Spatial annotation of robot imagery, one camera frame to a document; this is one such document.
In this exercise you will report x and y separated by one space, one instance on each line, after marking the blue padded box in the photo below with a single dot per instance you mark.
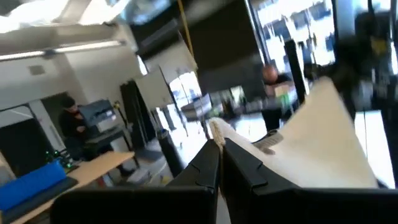
31 185

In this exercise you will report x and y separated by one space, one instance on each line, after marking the grey printer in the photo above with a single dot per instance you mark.
99 119

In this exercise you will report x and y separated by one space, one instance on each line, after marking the black curtain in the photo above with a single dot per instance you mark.
133 115

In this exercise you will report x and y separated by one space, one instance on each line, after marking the white grey-plaid towel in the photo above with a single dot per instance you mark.
311 149

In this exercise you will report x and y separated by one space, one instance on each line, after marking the white partition board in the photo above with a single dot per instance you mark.
154 90

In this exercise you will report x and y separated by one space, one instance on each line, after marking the wooden desk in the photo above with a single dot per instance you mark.
99 165

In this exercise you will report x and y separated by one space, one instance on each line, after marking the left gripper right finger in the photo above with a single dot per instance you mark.
280 205

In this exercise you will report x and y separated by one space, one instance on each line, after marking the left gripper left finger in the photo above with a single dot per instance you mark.
155 205

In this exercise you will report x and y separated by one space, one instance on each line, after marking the long ceiling light strip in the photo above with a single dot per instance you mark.
87 46

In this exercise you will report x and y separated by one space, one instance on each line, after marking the person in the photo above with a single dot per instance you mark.
273 102
73 124

